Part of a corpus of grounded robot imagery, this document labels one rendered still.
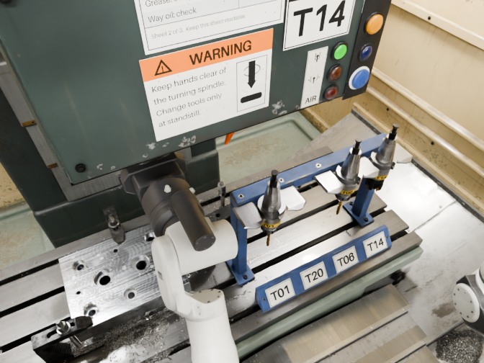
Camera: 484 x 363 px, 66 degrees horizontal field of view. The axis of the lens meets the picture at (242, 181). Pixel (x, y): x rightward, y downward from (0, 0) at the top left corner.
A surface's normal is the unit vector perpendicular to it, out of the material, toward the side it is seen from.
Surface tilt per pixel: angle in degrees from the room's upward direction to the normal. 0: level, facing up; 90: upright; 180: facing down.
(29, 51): 90
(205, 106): 90
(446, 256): 24
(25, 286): 0
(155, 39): 90
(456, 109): 90
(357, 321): 7
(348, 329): 8
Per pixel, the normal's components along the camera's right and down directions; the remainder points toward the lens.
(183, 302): 0.46, -0.02
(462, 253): -0.36, -0.48
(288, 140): 0.00, -0.68
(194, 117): 0.47, 0.65
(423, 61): -0.88, 0.34
